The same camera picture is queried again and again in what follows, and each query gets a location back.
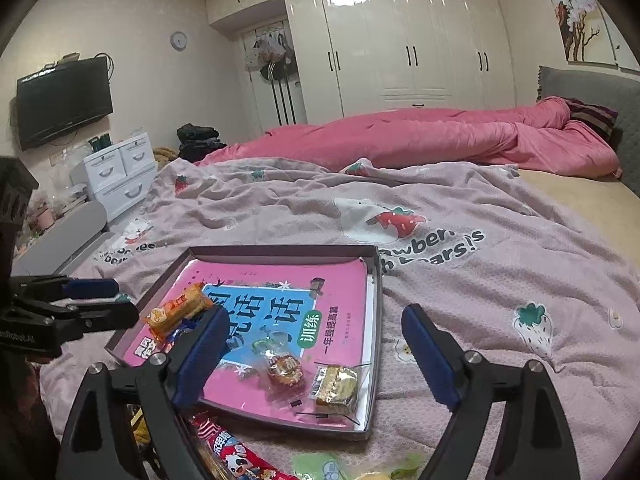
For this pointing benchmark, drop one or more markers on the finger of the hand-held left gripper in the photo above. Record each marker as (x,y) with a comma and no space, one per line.
(105,312)
(92,287)

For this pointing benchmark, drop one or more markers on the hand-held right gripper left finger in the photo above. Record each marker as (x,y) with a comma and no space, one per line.
(202,355)

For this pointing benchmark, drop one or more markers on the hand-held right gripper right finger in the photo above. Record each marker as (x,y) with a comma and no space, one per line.
(430,355)

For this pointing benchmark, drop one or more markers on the orange cracker packet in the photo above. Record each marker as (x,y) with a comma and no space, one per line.
(175,310)

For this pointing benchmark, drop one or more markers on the clear round pastry packet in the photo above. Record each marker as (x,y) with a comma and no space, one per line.
(285,370)

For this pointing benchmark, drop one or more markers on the yellow wafer packet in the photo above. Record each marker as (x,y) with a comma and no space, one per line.
(138,422)

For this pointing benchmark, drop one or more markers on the clear brown cake packet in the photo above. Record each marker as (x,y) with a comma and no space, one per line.
(335,382)

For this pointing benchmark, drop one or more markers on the red white candy packet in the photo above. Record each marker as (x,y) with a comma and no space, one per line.
(235,460)

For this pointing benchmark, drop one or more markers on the grey shallow box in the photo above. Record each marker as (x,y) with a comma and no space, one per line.
(280,251)

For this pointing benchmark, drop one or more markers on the green clear snack packet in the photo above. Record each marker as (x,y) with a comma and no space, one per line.
(380,475)

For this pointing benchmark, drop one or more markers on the grey padded panel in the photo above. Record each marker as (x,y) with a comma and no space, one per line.
(65,235)

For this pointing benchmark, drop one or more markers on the printed lilac blanket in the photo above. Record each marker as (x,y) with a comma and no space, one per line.
(500,285)

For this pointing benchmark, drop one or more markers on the pink workbook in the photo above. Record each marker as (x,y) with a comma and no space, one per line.
(340,300)

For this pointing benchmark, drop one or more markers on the white drawer cabinet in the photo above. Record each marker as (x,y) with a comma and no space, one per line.
(122,180)

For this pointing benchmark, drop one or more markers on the dark green bottles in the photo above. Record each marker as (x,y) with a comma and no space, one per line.
(99,142)

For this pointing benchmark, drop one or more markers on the brown fuzzy cloth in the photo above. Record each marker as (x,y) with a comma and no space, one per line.
(165,155)

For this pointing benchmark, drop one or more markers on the dark clothes pile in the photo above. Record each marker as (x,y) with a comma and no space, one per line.
(197,140)

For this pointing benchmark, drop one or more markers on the black television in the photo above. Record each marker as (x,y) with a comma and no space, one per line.
(65,100)

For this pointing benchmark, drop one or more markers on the pink duvet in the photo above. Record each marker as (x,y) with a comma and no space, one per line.
(400,135)

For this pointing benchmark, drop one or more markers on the beige bed sheet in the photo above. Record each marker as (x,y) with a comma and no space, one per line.
(590,195)

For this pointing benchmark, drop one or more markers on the dark striped pillow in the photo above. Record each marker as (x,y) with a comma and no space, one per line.
(595,115)

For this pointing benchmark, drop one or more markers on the coat rack with hanging clothes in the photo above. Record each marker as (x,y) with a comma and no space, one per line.
(272,50)

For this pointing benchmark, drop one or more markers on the grey padded headboard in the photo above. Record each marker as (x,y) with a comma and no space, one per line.
(625,110)

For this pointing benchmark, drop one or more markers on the white wardrobe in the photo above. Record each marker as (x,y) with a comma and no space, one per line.
(425,35)

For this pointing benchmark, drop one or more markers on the round wall clock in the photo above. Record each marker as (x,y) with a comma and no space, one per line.
(178,40)

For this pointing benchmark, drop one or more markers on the flower wall painting panel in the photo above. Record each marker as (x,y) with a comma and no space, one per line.
(625,45)
(580,10)

